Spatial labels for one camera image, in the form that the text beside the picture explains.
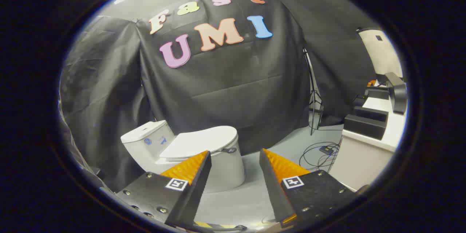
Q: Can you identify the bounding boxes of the white side desk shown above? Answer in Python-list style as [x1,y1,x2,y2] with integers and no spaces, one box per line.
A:
[329,95,406,191]

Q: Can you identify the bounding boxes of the white board panel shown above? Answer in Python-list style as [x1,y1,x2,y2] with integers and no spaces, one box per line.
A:
[357,27,403,78]

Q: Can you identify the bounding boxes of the black floor cables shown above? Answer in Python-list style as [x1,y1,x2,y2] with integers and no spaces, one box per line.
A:
[299,141,341,172]

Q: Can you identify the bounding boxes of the small black box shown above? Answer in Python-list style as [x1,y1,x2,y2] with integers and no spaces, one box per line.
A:
[365,88,390,100]

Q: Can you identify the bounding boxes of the white toilet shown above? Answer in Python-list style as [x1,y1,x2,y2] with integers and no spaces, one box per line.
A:
[121,120,246,193]

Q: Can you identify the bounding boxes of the white toilet lid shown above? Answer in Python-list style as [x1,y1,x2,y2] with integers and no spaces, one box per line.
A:
[159,126,238,159]

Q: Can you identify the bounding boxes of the black tripod stand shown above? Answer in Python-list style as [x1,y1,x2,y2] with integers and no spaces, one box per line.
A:
[303,48,324,136]

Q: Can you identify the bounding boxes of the black backdrop cloth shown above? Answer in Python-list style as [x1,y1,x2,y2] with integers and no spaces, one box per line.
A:
[60,0,377,191]

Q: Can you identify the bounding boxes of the black angled device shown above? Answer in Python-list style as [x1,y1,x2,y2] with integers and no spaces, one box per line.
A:
[384,72,407,114]

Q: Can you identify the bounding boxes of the large black box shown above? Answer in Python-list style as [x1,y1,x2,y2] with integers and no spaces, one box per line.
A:
[344,114,387,140]

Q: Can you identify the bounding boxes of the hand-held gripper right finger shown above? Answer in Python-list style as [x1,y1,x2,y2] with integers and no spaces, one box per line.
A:
[259,149,357,229]

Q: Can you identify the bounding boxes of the flat black box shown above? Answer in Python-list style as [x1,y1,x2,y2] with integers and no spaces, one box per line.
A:
[353,106,389,122]

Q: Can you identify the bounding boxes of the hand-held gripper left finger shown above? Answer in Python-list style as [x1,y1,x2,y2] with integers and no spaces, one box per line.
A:
[116,150,212,230]

